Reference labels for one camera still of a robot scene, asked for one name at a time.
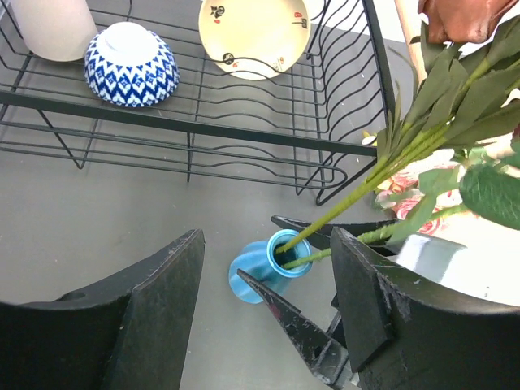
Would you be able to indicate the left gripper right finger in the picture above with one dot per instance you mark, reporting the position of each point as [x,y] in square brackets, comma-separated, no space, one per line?
[425,319]

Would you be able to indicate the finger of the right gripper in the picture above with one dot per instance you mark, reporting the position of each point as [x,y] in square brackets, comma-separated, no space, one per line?
[323,352]
[321,239]

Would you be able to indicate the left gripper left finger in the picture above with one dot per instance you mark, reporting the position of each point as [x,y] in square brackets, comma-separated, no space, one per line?
[129,330]

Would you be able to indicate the large pink peony stem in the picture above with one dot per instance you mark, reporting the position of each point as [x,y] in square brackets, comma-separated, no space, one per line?
[447,203]

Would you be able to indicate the orange rose stem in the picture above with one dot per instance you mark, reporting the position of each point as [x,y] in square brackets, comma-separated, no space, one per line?
[470,53]

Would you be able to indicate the pink flower bunch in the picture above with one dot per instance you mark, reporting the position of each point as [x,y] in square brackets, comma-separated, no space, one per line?
[401,192]

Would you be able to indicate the small blue ribbed vase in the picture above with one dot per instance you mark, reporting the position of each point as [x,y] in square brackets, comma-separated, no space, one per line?
[259,260]

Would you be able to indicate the yellow ceramic plate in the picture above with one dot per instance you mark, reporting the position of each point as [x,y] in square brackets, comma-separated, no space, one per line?
[254,40]

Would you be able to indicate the blue white patterned bowl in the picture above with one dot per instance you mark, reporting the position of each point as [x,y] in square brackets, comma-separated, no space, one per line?
[129,65]

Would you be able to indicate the beige paper cup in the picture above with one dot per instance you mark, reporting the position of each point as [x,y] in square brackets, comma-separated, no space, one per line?
[57,30]

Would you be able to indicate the black wire dish basket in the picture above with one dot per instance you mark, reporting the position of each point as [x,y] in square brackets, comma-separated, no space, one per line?
[302,129]

